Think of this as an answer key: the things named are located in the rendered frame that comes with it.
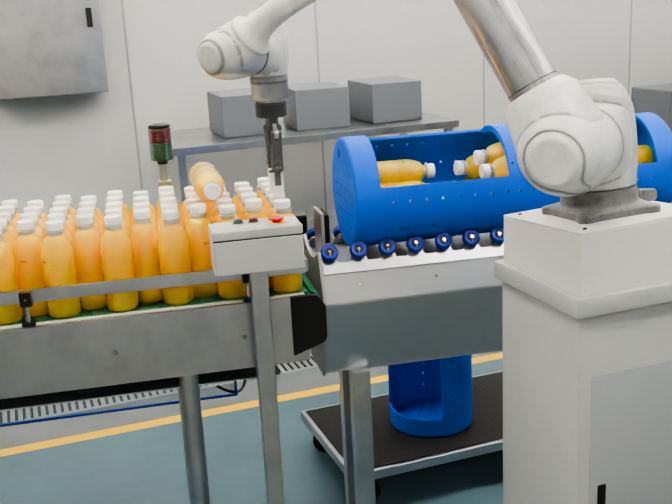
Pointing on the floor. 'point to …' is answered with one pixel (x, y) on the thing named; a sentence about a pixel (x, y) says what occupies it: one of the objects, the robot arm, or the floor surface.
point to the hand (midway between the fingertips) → (276, 184)
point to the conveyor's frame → (153, 358)
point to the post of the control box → (259, 290)
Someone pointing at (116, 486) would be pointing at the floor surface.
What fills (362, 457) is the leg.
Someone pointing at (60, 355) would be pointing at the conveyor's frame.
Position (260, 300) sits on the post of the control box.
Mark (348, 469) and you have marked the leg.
